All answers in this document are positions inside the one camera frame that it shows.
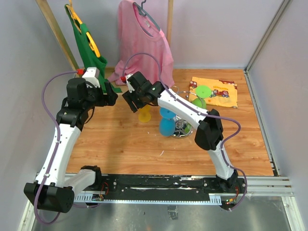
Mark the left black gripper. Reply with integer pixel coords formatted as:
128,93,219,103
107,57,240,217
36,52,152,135
82,81,117,110

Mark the orange plastic wine glass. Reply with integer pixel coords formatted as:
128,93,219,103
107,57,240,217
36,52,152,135
138,105,152,123

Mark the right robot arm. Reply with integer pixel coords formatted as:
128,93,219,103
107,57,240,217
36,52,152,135
120,72,238,193

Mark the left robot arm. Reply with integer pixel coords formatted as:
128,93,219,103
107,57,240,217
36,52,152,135
24,77,118,213

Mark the blue plastic wine glass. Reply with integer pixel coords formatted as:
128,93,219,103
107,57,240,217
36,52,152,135
159,107,176,137

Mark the chrome wine glass rack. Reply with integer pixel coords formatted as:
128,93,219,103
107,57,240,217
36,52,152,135
172,86,193,139

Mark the green plastic wine glass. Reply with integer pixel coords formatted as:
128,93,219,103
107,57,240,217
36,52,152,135
192,85,212,109

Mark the wooden clothes rack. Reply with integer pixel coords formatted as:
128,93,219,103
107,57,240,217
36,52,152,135
36,0,174,70

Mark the green vest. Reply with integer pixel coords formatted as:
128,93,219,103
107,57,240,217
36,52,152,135
64,4,108,93

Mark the pink t-shirt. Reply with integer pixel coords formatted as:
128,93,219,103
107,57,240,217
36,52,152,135
108,0,174,87

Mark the yellow clothes hanger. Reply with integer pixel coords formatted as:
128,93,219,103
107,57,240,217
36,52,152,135
65,0,101,58

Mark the grey clothes hanger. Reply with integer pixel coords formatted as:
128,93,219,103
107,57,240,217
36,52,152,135
132,0,161,39

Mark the yellow printed folded cloth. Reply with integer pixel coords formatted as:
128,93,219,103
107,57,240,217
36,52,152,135
188,77,238,108

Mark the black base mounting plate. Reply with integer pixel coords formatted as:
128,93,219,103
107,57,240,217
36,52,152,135
75,174,248,200

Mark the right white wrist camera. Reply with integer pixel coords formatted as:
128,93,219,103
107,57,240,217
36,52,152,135
125,74,135,93

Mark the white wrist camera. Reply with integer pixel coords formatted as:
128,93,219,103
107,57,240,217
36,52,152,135
125,74,135,93
82,67,100,88

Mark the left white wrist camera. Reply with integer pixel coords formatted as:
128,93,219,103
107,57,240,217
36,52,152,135
82,67,100,88

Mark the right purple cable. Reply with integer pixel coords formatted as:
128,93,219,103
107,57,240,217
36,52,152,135
121,52,248,212

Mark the purple cable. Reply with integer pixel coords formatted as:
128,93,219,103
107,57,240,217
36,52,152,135
33,69,102,225
121,52,248,212

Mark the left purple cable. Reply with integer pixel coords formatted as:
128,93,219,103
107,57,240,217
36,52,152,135
33,69,102,225

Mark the aluminium frame rail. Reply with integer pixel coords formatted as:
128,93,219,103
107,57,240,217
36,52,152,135
19,170,306,231

